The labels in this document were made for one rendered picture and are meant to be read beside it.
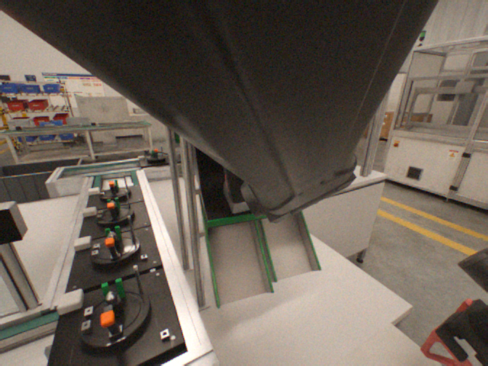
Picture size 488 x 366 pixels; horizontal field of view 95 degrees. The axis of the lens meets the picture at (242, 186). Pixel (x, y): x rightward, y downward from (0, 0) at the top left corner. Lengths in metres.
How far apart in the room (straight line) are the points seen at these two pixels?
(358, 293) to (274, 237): 0.34
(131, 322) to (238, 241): 0.29
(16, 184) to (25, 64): 8.95
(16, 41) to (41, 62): 0.74
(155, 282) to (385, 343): 0.61
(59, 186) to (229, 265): 1.34
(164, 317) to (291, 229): 0.39
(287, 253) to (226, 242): 0.18
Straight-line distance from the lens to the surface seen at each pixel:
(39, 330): 0.77
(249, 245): 0.60
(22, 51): 11.27
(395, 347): 0.78
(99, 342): 0.60
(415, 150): 4.40
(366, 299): 0.85
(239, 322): 0.71
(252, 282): 0.59
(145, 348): 0.58
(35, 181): 2.48
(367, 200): 1.97
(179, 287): 0.69
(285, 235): 0.66
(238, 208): 0.43
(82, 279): 0.79
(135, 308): 0.62
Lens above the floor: 1.44
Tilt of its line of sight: 23 degrees down
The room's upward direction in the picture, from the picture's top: straight up
